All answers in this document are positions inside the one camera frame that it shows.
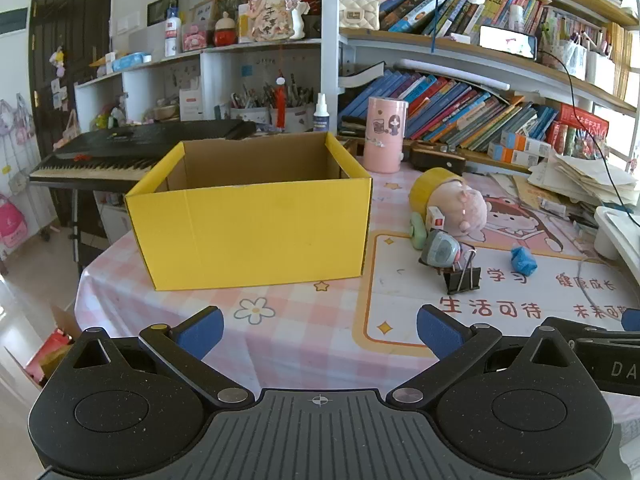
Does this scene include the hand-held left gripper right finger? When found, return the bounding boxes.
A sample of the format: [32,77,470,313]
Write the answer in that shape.
[385,304,581,408]

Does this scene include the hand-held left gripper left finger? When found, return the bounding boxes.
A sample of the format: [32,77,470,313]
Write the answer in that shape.
[65,306,256,408]

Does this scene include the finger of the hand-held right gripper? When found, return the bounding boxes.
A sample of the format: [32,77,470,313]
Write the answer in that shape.
[550,308,640,340]

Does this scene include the grey purple plastic gadget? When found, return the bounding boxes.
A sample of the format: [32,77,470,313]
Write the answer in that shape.
[419,229,466,268]

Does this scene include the yellow cardboard box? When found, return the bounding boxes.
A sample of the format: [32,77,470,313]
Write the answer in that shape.
[124,131,374,292]

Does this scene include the pink plush toy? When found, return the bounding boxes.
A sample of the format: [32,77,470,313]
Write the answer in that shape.
[427,180,488,237]

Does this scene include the yellow tape roll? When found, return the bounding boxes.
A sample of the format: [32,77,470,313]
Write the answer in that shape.
[409,166,466,221]

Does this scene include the black binder clip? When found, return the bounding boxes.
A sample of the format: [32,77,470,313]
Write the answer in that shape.
[439,250,482,296]

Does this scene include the blue crumpled wrapper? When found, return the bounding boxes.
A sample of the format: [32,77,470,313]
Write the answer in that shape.
[510,245,537,275]

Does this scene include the white plastic device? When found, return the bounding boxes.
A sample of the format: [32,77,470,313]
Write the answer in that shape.
[594,206,640,266]

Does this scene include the pale green plastic item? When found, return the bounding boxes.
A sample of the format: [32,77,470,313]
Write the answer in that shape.
[411,212,428,251]

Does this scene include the stack of loose papers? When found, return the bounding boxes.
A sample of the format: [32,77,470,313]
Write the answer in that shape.
[490,152,640,221]

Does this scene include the red floor item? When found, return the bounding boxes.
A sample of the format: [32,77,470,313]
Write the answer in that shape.
[25,330,76,386]

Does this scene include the black keyboard stand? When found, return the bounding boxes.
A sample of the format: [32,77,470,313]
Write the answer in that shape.
[70,187,133,276]

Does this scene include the dark brown small case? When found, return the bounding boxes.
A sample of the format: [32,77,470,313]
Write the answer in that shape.
[410,142,466,173]

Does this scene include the orange blue small boxes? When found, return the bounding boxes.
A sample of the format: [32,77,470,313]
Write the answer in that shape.
[487,132,551,166]

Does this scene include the pink printed cylinder container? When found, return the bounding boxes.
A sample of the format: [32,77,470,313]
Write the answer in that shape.
[362,97,410,174]

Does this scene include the black electronic keyboard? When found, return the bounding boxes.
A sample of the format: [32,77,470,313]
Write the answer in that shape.
[29,120,258,193]

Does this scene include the pink backpack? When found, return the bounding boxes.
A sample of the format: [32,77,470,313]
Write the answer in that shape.
[0,195,28,248]

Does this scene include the white pen holder with pens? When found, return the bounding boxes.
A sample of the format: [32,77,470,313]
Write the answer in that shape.
[230,91,271,123]
[270,85,317,133]

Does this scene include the row of blue spined books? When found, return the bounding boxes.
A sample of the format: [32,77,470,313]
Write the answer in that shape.
[340,67,558,153]

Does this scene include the white red carton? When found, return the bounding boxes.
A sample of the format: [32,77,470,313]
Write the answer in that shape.
[180,87,205,121]

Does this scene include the red bottle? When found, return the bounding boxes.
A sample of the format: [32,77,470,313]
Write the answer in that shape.
[275,77,288,133]

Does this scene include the white spray bottle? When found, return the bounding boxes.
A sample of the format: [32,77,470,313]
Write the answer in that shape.
[313,93,331,133]

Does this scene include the white tube lamp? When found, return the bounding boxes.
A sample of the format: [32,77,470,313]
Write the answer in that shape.
[397,57,511,92]

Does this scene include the white cubby shelf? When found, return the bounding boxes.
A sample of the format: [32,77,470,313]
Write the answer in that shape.
[75,39,323,128]

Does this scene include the blue tissue packet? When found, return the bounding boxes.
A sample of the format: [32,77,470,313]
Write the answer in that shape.
[112,52,152,72]

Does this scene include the hanging tote bags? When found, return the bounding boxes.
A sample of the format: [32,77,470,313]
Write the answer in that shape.
[0,95,36,146]

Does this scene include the pink patterned small box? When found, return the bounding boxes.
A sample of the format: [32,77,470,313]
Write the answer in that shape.
[182,22,208,52]

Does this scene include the white storage box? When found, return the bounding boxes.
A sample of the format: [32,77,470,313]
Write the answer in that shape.
[129,22,168,61]

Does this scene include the phone with lit screen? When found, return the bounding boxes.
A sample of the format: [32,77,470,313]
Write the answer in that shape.
[479,25,538,58]

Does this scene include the red round jar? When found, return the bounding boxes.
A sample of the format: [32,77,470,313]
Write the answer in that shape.
[214,11,238,47]

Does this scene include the white bottle blue cap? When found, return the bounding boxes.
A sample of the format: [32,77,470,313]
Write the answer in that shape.
[164,1,182,57]

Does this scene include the dark brown door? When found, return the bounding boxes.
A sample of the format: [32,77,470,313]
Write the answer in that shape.
[27,0,116,226]

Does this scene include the black framed picture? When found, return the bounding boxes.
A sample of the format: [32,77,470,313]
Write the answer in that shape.
[147,0,178,26]

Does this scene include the row of colourful thin books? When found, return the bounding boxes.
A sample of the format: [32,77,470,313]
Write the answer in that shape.
[375,0,546,43]

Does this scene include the white quilted handbag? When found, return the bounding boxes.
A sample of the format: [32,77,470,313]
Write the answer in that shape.
[339,0,380,31]

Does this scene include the black cable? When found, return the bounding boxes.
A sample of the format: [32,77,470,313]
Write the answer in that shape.
[537,52,636,211]

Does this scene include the white post wooden bookshelf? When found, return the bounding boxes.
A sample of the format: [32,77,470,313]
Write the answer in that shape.
[322,0,640,171]

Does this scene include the green wall sign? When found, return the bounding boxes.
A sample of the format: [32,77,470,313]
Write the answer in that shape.
[0,7,26,36]

